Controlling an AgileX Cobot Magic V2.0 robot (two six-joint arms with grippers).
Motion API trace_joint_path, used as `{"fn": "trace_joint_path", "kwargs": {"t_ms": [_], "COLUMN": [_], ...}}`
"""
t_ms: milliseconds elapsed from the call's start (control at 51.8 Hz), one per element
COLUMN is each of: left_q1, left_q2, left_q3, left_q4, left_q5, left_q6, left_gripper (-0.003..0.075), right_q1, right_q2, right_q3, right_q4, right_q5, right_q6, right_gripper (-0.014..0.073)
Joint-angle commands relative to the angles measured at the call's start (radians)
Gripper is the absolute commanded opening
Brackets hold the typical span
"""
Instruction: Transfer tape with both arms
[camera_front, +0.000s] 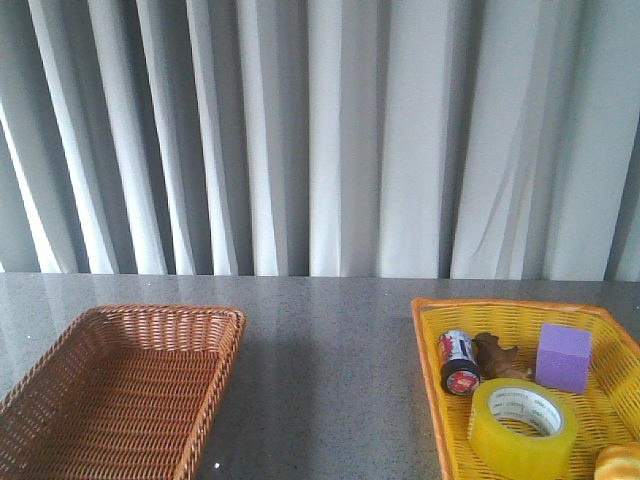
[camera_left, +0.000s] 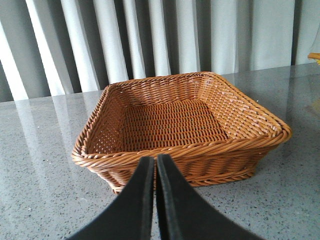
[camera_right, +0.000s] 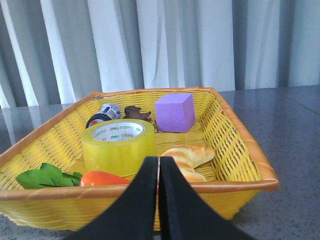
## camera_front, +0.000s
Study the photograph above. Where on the small red blue can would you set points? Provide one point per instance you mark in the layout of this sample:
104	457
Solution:
459	370

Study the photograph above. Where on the brown wicker basket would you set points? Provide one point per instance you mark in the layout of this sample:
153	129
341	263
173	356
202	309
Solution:
126	392

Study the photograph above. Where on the purple foam cube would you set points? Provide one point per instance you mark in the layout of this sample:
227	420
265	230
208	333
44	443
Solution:
563	358

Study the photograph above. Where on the brown toy animal figure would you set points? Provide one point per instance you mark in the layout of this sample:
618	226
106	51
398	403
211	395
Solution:
496	362

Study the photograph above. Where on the yellow bread toy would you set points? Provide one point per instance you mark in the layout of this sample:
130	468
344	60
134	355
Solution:
618	462

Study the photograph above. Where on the grey white curtain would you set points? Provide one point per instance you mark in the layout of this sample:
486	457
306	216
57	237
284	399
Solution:
401	139

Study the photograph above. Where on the yellow packing tape roll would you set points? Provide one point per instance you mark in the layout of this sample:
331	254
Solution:
521	430

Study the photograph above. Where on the yellow plastic basket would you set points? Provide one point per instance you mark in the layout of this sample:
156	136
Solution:
608	412

